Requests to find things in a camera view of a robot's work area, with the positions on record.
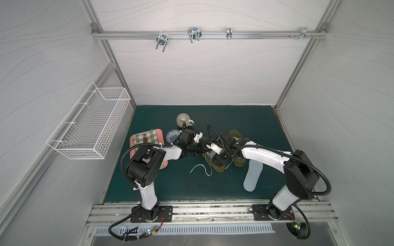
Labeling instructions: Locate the light blue insole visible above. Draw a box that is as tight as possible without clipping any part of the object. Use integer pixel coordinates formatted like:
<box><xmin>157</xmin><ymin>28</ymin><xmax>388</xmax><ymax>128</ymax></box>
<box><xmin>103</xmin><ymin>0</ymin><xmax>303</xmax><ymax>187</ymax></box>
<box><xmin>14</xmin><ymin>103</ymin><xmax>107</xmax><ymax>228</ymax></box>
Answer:
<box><xmin>207</xmin><ymin>150</ymin><xmax>217</xmax><ymax>160</ymax></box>
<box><xmin>243</xmin><ymin>159</ymin><xmax>264</xmax><ymax>192</ymax></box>

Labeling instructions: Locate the metal U-bolt clamp middle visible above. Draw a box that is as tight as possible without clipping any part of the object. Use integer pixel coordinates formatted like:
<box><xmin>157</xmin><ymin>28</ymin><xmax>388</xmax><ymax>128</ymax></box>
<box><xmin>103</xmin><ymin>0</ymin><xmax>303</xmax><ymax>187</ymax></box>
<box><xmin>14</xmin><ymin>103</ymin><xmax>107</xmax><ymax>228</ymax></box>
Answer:
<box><xmin>187</xmin><ymin>27</ymin><xmax>202</xmax><ymax>43</ymax></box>

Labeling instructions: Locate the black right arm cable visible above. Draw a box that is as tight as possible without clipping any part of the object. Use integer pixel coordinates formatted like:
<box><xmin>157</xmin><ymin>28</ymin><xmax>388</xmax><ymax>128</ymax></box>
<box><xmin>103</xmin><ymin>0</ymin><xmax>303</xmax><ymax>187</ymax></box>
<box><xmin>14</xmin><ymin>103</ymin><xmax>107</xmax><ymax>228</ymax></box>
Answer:
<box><xmin>207</xmin><ymin>123</ymin><xmax>332</xmax><ymax>196</ymax></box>

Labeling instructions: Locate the metal u-bolt clamp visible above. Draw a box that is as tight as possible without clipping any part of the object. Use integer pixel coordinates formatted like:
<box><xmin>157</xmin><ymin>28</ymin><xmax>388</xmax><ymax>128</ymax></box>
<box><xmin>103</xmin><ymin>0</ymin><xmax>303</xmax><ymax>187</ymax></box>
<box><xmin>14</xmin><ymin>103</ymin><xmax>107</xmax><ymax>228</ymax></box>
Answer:
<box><xmin>156</xmin><ymin>34</ymin><xmax>168</xmax><ymax>52</ymax></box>
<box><xmin>187</xmin><ymin>27</ymin><xmax>202</xmax><ymax>43</ymax></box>

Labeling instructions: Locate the white wire basket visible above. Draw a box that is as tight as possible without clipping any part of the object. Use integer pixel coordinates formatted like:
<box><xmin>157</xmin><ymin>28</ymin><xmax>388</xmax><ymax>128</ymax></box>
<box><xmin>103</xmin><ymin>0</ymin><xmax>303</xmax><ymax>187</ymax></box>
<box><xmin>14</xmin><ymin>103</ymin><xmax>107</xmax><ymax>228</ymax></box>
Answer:
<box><xmin>46</xmin><ymin>82</ymin><xmax>130</xmax><ymax>160</ymax></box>

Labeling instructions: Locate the green white checkered cloth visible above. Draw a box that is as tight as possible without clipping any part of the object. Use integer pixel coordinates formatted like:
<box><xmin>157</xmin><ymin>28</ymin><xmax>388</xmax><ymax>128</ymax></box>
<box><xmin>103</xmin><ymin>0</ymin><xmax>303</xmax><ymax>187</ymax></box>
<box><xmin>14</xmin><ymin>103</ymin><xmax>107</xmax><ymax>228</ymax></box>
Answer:
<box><xmin>132</xmin><ymin>130</ymin><xmax>167</xmax><ymax>168</ymax></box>

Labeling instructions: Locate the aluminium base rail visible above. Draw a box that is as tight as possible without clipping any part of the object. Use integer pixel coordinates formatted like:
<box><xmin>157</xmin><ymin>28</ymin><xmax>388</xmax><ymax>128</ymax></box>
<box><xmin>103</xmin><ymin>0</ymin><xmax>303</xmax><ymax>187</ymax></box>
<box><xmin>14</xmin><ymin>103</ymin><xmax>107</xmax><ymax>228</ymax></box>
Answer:
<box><xmin>86</xmin><ymin>200</ymin><xmax>339</xmax><ymax>226</ymax></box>

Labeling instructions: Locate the blue floral ceramic bowl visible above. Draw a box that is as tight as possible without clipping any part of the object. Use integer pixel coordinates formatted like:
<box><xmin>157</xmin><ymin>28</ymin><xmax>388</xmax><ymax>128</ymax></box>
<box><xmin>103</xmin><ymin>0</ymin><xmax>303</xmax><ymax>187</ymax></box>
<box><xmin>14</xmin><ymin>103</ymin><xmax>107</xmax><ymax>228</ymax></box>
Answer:
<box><xmin>165</xmin><ymin>129</ymin><xmax>182</xmax><ymax>144</ymax></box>

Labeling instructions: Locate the metal U-bolt clamp left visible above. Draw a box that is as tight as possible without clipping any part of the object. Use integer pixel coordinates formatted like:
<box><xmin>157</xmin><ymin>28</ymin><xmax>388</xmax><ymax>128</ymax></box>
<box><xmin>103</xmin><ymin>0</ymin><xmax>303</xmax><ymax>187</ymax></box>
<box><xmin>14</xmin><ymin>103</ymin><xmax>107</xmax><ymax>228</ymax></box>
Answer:
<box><xmin>156</xmin><ymin>34</ymin><xmax>168</xmax><ymax>52</ymax></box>

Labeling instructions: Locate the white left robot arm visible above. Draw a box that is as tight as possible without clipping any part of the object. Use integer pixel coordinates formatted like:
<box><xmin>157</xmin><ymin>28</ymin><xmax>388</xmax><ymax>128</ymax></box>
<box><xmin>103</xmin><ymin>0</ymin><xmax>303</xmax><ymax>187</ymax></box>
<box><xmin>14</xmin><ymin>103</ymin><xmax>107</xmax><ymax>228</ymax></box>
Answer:
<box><xmin>123</xmin><ymin>129</ymin><xmax>209</xmax><ymax>211</ymax></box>

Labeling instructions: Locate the green canvas shoe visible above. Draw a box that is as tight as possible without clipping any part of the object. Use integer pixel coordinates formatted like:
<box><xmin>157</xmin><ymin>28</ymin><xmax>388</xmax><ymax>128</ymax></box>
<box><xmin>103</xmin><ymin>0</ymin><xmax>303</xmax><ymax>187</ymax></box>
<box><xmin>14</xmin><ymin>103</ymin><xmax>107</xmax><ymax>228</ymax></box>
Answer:
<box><xmin>188</xmin><ymin>140</ymin><xmax>233</xmax><ymax>177</ymax></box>
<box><xmin>229</xmin><ymin>129</ymin><xmax>246</xmax><ymax>168</ymax></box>

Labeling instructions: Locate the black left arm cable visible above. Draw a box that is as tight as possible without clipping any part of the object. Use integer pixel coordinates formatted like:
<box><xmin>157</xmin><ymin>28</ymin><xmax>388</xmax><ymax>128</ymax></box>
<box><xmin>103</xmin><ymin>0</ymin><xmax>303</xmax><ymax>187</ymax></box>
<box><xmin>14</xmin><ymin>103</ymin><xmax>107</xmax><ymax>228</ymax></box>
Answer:
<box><xmin>107</xmin><ymin>121</ymin><xmax>188</xmax><ymax>242</ymax></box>

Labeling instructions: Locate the white slotted cable duct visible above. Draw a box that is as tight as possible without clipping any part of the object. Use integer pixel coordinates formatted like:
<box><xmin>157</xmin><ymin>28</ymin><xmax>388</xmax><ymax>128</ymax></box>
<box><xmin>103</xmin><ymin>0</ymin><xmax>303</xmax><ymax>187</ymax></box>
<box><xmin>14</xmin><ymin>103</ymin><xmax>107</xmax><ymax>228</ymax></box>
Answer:
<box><xmin>94</xmin><ymin>223</ymin><xmax>275</xmax><ymax>236</ymax></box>

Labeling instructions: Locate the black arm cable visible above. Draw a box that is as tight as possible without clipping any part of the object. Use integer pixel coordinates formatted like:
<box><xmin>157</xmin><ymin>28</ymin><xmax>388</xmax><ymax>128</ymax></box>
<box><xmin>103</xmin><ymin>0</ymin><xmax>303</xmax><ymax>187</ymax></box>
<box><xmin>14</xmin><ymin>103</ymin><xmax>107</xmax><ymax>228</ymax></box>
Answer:
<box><xmin>107</xmin><ymin>121</ymin><xmax>188</xmax><ymax>242</ymax></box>
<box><xmin>207</xmin><ymin>123</ymin><xmax>332</xmax><ymax>196</ymax></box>

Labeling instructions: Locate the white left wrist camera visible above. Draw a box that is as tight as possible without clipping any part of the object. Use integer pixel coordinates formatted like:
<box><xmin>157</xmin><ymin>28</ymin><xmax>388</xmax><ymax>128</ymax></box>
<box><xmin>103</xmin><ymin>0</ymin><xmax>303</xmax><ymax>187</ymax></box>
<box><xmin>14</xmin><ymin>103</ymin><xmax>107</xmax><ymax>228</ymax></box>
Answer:
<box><xmin>194</xmin><ymin>132</ymin><xmax>203</xmax><ymax>143</ymax></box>

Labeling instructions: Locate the aluminium top rail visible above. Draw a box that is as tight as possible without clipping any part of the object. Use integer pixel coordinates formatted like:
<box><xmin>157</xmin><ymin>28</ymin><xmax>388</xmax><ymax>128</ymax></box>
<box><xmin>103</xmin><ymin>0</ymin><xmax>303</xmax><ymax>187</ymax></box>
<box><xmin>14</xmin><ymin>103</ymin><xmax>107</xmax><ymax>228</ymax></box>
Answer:
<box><xmin>92</xmin><ymin>28</ymin><xmax>329</xmax><ymax>41</ymax></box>

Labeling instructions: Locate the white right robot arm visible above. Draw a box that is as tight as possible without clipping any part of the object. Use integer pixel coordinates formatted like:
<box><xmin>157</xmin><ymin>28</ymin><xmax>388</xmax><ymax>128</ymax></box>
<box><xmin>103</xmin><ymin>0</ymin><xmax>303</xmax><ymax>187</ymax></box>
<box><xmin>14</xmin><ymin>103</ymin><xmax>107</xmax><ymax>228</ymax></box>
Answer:
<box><xmin>207</xmin><ymin>132</ymin><xmax>326</xmax><ymax>219</ymax></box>

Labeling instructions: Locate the metal bracket with screws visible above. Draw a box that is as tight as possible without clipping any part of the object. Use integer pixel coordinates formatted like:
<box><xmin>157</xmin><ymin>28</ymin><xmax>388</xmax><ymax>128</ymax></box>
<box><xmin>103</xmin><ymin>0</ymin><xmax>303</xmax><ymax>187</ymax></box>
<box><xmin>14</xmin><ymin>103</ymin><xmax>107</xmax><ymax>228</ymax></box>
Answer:
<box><xmin>289</xmin><ymin>28</ymin><xmax>317</xmax><ymax>40</ymax></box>

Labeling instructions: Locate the striped ceramic mug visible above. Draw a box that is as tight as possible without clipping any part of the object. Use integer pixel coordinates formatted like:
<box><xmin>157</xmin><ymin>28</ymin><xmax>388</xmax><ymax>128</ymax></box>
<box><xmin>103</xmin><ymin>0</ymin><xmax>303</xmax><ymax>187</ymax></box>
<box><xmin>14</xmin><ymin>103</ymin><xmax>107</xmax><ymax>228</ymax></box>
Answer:
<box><xmin>176</xmin><ymin>113</ymin><xmax>195</xmax><ymax>128</ymax></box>

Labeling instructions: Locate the pink plastic tray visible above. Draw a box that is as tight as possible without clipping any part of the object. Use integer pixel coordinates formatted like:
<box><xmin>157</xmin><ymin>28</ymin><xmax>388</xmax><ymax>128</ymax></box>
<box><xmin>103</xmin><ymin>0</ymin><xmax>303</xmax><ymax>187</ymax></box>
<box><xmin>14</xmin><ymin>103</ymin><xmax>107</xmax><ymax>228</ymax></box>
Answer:
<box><xmin>129</xmin><ymin>129</ymin><xmax>169</xmax><ymax>170</ymax></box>

